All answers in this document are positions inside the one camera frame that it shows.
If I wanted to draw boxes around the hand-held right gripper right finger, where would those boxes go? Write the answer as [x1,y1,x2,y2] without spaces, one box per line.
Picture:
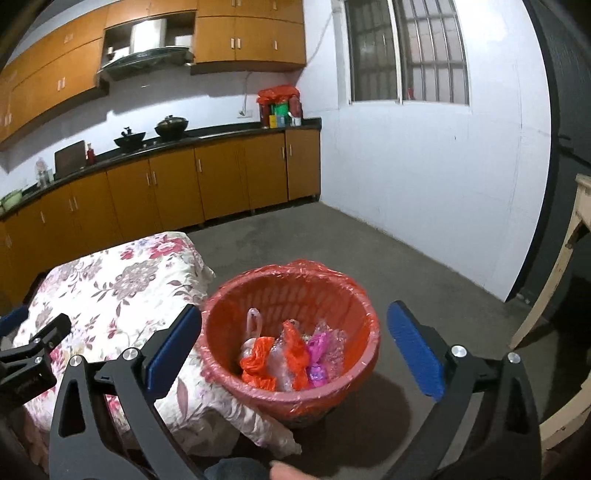
[383,300,541,480]

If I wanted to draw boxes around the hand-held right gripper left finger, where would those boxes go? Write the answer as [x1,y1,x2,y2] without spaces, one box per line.
[48,304,204,480]

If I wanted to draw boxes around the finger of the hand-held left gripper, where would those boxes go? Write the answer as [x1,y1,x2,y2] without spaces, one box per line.
[0,314,73,408]
[0,306,29,339]

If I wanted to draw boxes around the clear plastic bag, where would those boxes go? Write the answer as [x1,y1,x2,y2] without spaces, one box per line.
[240,308,265,361]

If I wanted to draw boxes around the orange plastic bag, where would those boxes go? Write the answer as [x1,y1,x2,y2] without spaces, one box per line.
[240,337,278,388]

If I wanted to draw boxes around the purple plastic bag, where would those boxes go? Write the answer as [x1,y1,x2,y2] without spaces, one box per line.
[305,330,336,388]

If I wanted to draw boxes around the red plastic bag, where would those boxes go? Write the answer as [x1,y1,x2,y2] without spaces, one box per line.
[276,320,310,392]

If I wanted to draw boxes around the red plastic waste basket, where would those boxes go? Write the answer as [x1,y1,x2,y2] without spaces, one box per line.
[198,259,382,428]

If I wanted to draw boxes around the floral printed blanket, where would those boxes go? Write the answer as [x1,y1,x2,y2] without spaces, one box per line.
[14,232,304,462]

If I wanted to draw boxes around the person's blue trouser leg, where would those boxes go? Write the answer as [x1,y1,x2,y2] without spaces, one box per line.
[205,457,273,480]

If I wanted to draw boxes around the cream wooden furniture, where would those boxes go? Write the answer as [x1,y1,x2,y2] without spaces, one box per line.
[510,174,591,451]

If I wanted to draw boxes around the dark cutting board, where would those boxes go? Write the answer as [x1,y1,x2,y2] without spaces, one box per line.
[54,141,88,179]

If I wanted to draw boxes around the wooden lower kitchen cabinets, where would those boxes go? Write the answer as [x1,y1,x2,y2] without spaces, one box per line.
[0,129,322,305]

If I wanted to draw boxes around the wooden kitchen cabinets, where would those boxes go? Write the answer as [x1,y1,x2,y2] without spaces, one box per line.
[0,129,322,305]
[0,0,308,149]

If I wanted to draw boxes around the small black wok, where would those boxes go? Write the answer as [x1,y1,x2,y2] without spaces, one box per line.
[113,128,147,149]

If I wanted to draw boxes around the black kitchen countertop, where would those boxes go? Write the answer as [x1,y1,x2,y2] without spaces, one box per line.
[0,117,323,219]

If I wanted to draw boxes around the large black lidded wok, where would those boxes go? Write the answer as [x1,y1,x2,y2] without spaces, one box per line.
[154,115,189,138]

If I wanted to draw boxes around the red bag of containers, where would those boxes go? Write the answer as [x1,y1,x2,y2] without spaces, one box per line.
[256,85,304,128]

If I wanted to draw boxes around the steel range hood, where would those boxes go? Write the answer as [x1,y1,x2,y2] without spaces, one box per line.
[95,18,197,89]

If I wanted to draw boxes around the barred window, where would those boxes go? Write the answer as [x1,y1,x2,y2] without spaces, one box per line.
[344,0,471,106]

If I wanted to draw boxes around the wooden upper kitchen cabinets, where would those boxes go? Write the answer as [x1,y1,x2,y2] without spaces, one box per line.
[0,0,308,149]

